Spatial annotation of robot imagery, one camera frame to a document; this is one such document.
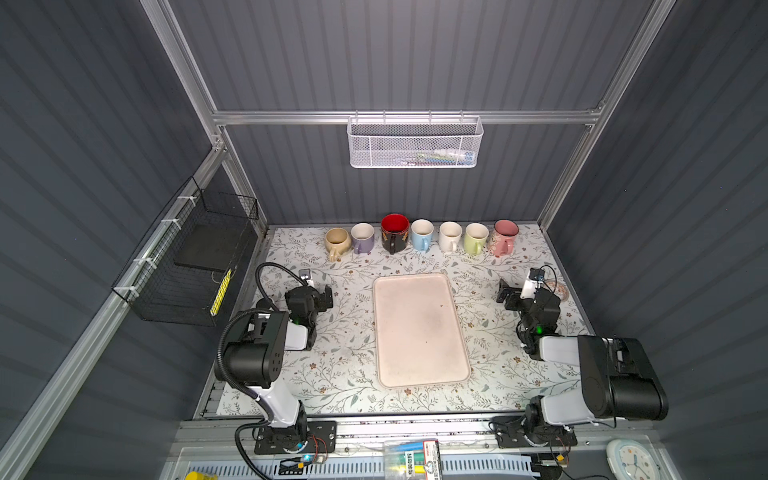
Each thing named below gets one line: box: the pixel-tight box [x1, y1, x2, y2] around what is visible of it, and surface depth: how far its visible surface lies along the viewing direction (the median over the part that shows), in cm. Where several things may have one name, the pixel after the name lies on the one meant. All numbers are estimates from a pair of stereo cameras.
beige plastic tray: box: [373, 273, 471, 389], surface depth 93 cm
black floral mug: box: [381, 213, 410, 255], surface depth 110 cm
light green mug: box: [463, 222, 489, 256], surface depth 108 cm
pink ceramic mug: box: [488, 218, 519, 256], surface depth 107 cm
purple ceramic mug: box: [351, 222, 375, 254], surface depth 111 cm
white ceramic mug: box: [439, 221, 463, 253], surface depth 108 cm
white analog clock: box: [606, 439, 661, 480], surface depth 69 cm
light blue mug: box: [411, 217, 435, 251], surface depth 110 cm
